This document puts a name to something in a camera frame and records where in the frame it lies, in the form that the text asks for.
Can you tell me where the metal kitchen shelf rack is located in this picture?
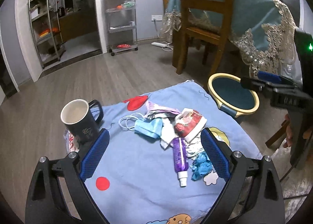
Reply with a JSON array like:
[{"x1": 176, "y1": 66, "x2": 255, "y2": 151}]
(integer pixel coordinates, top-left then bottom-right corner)
[{"x1": 28, "y1": 0, "x2": 65, "y2": 68}]

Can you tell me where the white power strip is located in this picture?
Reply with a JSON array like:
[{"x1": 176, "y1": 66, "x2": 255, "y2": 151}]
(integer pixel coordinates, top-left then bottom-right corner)
[{"x1": 151, "y1": 42, "x2": 174, "y2": 51}]

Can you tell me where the brown wooden chair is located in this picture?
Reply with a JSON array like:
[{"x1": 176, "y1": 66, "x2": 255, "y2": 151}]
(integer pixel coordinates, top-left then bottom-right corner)
[{"x1": 165, "y1": 0, "x2": 234, "y2": 74}]

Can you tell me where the lace embroidered teal tablecloth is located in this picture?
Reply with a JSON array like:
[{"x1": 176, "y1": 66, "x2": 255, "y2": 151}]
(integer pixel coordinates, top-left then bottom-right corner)
[{"x1": 160, "y1": 0, "x2": 297, "y2": 78}]

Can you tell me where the person's hand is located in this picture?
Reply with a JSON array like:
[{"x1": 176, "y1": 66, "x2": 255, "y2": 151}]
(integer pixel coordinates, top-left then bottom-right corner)
[{"x1": 283, "y1": 113, "x2": 313, "y2": 148}]

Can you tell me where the red white paper cup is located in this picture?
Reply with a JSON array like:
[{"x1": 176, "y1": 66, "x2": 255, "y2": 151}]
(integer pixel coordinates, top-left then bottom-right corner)
[{"x1": 174, "y1": 108, "x2": 207, "y2": 143}]

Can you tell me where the white wall socket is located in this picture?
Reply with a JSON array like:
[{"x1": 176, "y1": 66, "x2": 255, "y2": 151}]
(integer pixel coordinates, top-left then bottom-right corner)
[{"x1": 151, "y1": 15, "x2": 163, "y2": 22}]

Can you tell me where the purple toothpaste tube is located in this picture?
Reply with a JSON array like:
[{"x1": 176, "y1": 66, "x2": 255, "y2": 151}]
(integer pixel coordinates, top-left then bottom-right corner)
[{"x1": 172, "y1": 137, "x2": 189, "y2": 187}]

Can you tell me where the yellow rimmed teal trash bin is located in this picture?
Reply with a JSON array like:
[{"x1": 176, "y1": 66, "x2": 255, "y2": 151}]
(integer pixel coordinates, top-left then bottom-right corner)
[{"x1": 207, "y1": 73, "x2": 259, "y2": 119}]

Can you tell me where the purple snack wrapper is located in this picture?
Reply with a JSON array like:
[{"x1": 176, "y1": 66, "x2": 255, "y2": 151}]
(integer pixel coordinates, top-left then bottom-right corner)
[{"x1": 145, "y1": 101, "x2": 180, "y2": 119}]

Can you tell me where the blue face mask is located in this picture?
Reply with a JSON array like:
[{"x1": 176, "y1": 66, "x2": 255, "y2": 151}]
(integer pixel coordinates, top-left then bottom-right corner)
[{"x1": 118, "y1": 113, "x2": 163, "y2": 139}]

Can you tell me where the black white ceramic mug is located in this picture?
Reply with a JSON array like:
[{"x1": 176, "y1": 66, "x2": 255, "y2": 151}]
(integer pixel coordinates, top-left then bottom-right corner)
[{"x1": 60, "y1": 99, "x2": 104, "y2": 144}]

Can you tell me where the grey rolling storage cart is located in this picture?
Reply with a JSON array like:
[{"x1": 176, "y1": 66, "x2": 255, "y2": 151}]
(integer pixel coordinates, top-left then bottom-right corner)
[{"x1": 104, "y1": 0, "x2": 138, "y2": 56}]

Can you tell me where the blue crumpled plastic glove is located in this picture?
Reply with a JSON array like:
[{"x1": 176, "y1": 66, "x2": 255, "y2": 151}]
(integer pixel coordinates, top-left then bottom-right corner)
[{"x1": 190, "y1": 151, "x2": 213, "y2": 181}]

